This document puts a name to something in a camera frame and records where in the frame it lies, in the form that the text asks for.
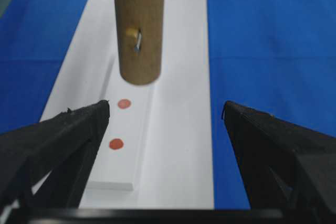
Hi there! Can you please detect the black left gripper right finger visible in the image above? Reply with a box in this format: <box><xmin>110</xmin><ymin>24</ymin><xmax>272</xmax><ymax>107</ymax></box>
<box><xmin>222</xmin><ymin>101</ymin><xmax>335</xmax><ymax>211</ymax></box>

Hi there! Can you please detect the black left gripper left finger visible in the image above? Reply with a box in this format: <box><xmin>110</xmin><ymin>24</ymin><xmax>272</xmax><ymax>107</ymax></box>
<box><xmin>1</xmin><ymin>100</ymin><xmax>110</xmax><ymax>208</ymax></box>

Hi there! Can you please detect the wooden mallet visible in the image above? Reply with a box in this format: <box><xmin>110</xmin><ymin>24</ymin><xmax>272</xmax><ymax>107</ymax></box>
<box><xmin>114</xmin><ymin>0</ymin><xmax>164</xmax><ymax>86</ymax></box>

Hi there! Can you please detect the red dot mark middle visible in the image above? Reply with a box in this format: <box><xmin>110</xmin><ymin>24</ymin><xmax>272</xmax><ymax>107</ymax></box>
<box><xmin>109</xmin><ymin>138</ymin><xmax>124</xmax><ymax>150</ymax></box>

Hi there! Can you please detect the red dot mark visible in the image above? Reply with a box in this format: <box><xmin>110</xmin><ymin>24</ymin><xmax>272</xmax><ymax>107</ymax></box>
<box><xmin>117</xmin><ymin>99</ymin><xmax>131</xmax><ymax>109</ymax></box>
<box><xmin>109</xmin><ymin>138</ymin><xmax>124</xmax><ymax>150</ymax></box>

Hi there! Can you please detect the red dot mark near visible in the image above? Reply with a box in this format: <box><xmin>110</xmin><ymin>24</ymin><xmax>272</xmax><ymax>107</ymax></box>
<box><xmin>117</xmin><ymin>99</ymin><xmax>131</xmax><ymax>109</ymax></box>

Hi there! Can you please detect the small white marked block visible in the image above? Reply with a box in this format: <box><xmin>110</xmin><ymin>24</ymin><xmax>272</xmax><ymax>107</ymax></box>
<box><xmin>87</xmin><ymin>51</ymin><xmax>155</xmax><ymax>191</ymax></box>

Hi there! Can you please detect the large white board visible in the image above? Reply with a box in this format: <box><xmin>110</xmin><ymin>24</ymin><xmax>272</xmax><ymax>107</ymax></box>
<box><xmin>41</xmin><ymin>0</ymin><xmax>214</xmax><ymax>209</ymax></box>

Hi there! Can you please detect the blue table mat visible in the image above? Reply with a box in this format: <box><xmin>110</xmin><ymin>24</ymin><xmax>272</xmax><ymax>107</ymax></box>
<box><xmin>1</xmin><ymin>0</ymin><xmax>335</xmax><ymax>209</ymax></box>

